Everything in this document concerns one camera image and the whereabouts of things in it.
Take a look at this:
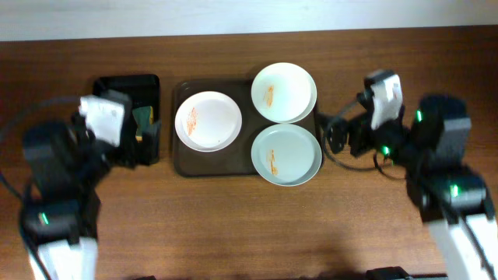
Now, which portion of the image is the green yellow sponge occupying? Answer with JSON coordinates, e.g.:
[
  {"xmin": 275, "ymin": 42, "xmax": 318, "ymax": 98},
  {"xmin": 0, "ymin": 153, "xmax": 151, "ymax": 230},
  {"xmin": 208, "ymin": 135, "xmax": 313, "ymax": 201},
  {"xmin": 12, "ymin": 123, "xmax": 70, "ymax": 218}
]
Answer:
[{"xmin": 132, "ymin": 107, "xmax": 153, "ymax": 142}]

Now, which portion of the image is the pale grey plate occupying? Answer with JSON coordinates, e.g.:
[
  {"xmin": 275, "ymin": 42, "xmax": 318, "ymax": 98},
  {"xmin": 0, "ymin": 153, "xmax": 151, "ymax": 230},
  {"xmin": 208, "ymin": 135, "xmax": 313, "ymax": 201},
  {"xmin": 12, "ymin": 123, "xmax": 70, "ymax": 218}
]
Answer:
[{"xmin": 251, "ymin": 124, "xmax": 323, "ymax": 187}]

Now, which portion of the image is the cream white plate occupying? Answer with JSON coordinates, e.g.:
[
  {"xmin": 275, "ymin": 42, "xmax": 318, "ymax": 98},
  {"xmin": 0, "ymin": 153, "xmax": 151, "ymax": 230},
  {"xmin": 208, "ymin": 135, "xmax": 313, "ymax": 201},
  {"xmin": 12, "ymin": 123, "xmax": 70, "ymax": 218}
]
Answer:
[{"xmin": 251, "ymin": 62, "xmax": 317, "ymax": 124}]

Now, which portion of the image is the white plate with pink rim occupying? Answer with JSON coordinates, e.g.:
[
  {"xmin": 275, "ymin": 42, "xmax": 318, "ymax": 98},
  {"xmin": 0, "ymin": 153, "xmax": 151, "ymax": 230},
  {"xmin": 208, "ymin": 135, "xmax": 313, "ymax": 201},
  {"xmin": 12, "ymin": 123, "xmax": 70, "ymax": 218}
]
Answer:
[{"xmin": 174, "ymin": 91, "xmax": 243, "ymax": 152}]

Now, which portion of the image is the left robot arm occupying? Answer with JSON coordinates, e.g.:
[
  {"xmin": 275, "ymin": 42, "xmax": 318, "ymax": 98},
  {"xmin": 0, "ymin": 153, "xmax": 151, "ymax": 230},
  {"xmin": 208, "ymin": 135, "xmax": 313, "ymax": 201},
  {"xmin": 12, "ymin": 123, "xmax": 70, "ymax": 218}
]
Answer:
[{"xmin": 19, "ymin": 114, "xmax": 161, "ymax": 279}]

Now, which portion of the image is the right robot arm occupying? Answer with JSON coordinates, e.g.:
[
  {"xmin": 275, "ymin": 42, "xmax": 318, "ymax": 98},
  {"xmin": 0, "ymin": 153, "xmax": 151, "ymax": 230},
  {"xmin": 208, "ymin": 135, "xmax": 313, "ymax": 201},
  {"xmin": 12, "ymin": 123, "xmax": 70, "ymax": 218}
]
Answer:
[{"xmin": 318, "ymin": 95, "xmax": 497, "ymax": 279}]

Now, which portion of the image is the black water tray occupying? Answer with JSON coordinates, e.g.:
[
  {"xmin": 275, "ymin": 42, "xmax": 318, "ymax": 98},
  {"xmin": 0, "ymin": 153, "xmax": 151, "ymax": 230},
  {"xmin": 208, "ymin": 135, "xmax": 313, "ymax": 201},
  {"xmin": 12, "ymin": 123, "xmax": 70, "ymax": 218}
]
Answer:
[{"xmin": 92, "ymin": 73, "xmax": 162, "ymax": 164}]

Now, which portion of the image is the brown serving tray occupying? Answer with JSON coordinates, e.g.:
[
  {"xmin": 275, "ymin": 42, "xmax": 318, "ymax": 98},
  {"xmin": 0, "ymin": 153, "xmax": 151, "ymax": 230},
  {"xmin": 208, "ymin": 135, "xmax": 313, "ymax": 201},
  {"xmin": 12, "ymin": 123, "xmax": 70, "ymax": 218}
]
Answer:
[{"xmin": 172, "ymin": 79, "xmax": 322, "ymax": 178}]

